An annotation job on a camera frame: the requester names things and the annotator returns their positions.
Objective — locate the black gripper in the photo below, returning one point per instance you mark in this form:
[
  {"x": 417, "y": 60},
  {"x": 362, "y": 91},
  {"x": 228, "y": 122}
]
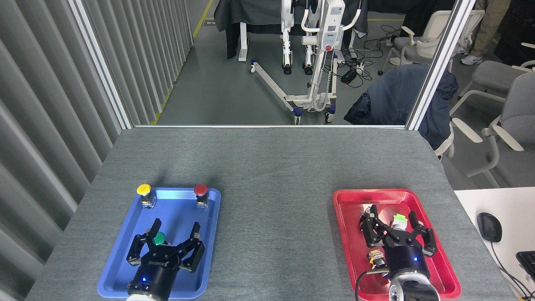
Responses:
[
  {"x": 405, "y": 257},
  {"x": 156, "y": 271}
]

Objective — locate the green push button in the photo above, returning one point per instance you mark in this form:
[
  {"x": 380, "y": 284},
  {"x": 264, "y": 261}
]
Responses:
[{"x": 160, "y": 239}]

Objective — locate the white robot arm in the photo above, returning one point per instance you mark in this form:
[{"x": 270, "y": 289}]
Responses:
[
  {"x": 146, "y": 298},
  {"x": 413, "y": 288}
]

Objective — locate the yellow push button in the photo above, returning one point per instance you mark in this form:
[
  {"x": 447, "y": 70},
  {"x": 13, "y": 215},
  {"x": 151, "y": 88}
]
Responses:
[{"x": 144, "y": 190}]

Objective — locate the red push button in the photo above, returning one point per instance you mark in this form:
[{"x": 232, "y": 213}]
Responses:
[{"x": 201, "y": 190}]

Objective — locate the red plastic tray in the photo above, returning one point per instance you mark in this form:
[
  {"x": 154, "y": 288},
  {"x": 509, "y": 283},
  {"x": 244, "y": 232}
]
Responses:
[{"x": 418, "y": 200}]

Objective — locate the blue plastic tray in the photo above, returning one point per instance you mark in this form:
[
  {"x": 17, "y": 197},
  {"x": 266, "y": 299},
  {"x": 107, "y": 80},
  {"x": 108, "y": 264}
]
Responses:
[{"x": 121, "y": 259}]

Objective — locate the white side table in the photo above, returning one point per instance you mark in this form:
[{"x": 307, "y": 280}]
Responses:
[{"x": 480, "y": 200}]

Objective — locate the black computer mouse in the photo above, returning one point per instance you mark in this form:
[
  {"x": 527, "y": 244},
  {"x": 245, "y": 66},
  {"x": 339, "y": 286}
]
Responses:
[{"x": 489, "y": 228}]

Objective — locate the white chair under jacket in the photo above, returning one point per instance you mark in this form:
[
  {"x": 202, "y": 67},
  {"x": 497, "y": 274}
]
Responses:
[{"x": 447, "y": 144}]

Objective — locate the black keyboard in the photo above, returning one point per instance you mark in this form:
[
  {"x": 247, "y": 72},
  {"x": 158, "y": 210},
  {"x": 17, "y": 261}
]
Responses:
[{"x": 527, "y": 263}]

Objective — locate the dark blue jacket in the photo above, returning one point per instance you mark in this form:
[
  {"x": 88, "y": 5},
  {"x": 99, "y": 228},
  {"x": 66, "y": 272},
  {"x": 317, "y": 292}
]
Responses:
[{"x": 397, "y": 96}]

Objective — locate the grey chair with white arms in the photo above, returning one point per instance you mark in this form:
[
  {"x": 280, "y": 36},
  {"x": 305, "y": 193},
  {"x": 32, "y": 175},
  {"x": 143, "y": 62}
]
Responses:
[
  {"x": 516, "y": 121},
  {"x": 493, "y": 75}
]

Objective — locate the black power adapter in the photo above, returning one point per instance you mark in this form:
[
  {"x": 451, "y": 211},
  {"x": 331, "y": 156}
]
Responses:
[{"x": 349, "y": 76}]

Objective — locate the white office chair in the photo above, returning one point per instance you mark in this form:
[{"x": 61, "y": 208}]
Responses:
[{"x": 422, "y": 44}]

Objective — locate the white wheeled stand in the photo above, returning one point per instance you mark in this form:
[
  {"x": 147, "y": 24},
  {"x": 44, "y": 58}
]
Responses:
[{"x": 322, "y": 50}]

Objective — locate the person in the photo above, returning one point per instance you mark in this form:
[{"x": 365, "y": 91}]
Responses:
[{"x": 491, "y": 29}]

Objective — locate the black cloth covered table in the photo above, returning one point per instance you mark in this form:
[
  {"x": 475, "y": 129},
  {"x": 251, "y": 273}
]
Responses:
[{"x": 250, "y": 10}]

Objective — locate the white switch with green knob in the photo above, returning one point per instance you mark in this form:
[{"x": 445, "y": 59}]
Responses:
[{"x": 399, "y": 220}]

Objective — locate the small brass switch part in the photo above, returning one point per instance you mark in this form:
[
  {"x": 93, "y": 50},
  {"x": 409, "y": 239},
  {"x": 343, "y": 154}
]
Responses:
[{"x": 375, "y": 257}]

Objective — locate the small white orange switch part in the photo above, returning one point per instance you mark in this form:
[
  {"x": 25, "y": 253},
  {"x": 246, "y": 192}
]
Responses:
[{"x": 367, "y": 208}]

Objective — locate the silver frame rail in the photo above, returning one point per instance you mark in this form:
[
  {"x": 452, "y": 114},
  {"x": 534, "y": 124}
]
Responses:
[{"x": 267, "y": 126}]

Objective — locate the silver frame post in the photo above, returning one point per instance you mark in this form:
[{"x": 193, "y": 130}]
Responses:
[
  {"x": 100, "y": 62},
  {"x": 439, "y": 62}
]

